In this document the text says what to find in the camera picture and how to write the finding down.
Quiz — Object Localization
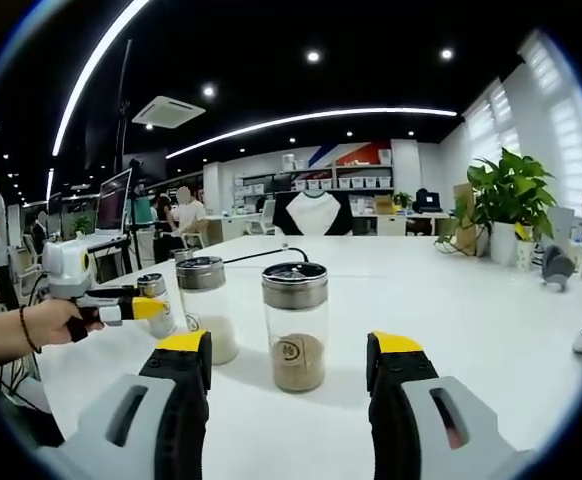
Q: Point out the grey storage shelf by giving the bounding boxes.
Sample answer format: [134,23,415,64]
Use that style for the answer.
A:
[233,163,395,221]

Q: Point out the small white patterned pot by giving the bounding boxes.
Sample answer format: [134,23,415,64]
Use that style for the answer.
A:
[515,224,537,272]

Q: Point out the white window blind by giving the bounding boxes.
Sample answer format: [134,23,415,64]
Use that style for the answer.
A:
[463,79,522,161]
[518,29,582,211]

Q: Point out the black laptop stand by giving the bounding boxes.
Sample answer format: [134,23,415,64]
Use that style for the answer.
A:
[83,234,145,281]

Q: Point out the white laptop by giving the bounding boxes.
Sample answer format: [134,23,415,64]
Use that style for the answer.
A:
[83,167,135,249]

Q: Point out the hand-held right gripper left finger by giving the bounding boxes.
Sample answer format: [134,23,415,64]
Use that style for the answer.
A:
[78,329,213,480]

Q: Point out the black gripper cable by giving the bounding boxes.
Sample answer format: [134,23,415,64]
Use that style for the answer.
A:
[25,269,47,307]

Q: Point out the tall black pole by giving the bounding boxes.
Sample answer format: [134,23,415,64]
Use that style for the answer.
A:
[114,39,133,171]

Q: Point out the white office desk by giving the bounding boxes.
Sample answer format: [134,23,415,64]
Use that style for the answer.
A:
[205,213,272,244]

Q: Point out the tall seasoning bottle white powder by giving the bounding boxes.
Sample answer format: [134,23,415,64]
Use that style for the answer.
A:
[174,256,241,366]

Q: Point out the dark bead bracelet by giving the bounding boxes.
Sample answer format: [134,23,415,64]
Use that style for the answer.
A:
[18,304,43,355]

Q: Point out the black power cable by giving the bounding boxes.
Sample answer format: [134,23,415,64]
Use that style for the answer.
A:
[223,244,308,266]

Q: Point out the round ceiling spotlights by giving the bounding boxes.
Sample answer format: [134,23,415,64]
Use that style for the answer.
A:
[143,47,455,154]

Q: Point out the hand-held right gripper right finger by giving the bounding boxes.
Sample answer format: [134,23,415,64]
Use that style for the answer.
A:
[365,330,500,480]

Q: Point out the long ceiling light strip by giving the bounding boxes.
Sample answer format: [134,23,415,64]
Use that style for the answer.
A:
[165,106,458,160]
[44,0,151,201]

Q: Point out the tall seasoning bottle brown powder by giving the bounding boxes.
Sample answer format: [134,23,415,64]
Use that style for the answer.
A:
[261,263,330,394]

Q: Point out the tall brown cardboard box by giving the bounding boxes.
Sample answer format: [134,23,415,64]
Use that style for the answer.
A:
[453,182,477,256]

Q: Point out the grey figurine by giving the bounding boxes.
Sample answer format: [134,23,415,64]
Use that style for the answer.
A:
[540,244,576,293]

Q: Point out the ceiling air conditioner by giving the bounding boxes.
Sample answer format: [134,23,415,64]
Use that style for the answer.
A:
[131,94,207,129]

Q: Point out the row of white storage bins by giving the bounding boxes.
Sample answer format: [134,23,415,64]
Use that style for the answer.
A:
[290,175,392,191]

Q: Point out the small seasoning bottle white granules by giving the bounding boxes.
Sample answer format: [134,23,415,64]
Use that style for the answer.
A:
[135,272,178,340]

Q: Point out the potted green plant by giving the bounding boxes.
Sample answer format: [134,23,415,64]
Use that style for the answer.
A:
[435,147,557,266]

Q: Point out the striped cloth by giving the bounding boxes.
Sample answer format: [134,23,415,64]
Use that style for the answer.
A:
[0,349,55,416]

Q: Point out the black display screen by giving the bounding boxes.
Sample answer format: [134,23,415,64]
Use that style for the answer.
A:
[123,148,168,182]

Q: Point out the teal panel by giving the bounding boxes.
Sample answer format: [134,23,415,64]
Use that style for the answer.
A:
[130,195,155,226]

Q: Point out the person's left hand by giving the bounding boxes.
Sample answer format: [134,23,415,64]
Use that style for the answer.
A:
[43,298,107,347]

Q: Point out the white office chair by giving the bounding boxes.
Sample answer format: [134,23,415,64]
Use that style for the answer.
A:
[246,199,277,236]

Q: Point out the computer monitor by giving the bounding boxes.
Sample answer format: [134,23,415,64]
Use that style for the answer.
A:
[415,190,442,211]

